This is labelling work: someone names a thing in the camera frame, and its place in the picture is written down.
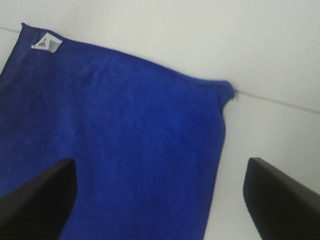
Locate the blue towel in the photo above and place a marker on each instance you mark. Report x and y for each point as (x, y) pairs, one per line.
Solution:
(147, 140)

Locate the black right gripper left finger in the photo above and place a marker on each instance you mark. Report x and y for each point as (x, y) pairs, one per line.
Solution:
(39, 209)

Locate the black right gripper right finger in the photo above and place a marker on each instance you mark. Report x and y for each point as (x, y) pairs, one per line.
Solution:
(281, 208)

